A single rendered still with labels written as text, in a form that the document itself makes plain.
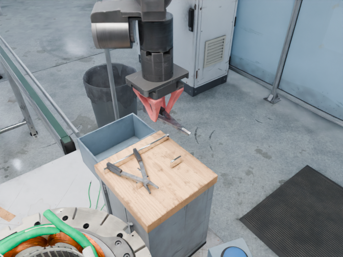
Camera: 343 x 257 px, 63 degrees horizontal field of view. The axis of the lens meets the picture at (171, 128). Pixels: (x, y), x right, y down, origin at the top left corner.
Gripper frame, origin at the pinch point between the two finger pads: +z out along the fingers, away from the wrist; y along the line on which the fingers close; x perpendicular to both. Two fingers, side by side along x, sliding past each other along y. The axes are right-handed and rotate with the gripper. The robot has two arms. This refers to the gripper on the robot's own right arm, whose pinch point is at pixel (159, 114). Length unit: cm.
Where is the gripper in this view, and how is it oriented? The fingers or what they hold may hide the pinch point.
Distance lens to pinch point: 57.1
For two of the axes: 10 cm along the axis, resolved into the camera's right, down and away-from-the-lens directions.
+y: -7.6, 4.2, -5.0
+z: 0.1, 7.7, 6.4
